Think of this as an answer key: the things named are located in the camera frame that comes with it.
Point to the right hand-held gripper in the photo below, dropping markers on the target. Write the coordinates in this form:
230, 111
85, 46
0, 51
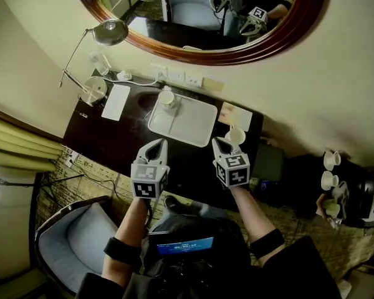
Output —
233, 171

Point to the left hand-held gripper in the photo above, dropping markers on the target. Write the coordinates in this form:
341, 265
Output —
149, 182

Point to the white rectangular tray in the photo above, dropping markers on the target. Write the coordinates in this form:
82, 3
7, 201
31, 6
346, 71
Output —
187, 123

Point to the person's left forearm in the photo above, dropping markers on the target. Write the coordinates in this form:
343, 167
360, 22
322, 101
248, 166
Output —
129, 220

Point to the person's right forearm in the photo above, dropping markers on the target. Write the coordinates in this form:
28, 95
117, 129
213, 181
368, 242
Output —
252, 213

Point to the white cup with saucer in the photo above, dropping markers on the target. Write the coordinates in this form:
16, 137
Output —
332, 160
329, 181

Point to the white printed card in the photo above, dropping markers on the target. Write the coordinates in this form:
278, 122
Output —
240, 118

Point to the dark wooden desk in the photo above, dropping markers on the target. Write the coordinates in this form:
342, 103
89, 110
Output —
112, 142

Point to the white notepad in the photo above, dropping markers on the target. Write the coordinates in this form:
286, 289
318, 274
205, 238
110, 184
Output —
116, 102

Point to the small metal clip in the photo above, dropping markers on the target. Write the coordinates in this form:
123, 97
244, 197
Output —
83, 115

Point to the white floor power strip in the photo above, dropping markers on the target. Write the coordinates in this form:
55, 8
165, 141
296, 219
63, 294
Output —
70, 157

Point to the silver desk lamp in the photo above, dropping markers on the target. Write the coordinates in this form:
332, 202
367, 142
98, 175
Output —
95, 89

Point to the oval wooden framed mirror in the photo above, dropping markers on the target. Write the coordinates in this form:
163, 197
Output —
205, 58

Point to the chest device with blue screen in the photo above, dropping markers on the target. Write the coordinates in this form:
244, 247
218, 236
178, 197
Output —
184, 244

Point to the clear water bottle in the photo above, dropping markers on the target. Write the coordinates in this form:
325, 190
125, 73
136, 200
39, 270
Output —
99, 62

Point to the small wooden tray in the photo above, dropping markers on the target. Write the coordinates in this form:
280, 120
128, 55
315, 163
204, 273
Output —
319, 205

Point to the grey armchair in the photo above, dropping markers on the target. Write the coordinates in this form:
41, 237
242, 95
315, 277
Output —
78, 248

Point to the black tripod stand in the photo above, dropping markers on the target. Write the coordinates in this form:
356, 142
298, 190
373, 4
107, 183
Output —
34, 182

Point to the person's black clothing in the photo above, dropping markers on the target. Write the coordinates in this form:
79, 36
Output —
205, 279

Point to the green curtain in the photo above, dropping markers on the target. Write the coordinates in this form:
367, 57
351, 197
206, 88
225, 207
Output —
18, 145

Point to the white wall socket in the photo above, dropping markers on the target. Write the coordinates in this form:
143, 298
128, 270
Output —
159, 71
193, 79
176, 75

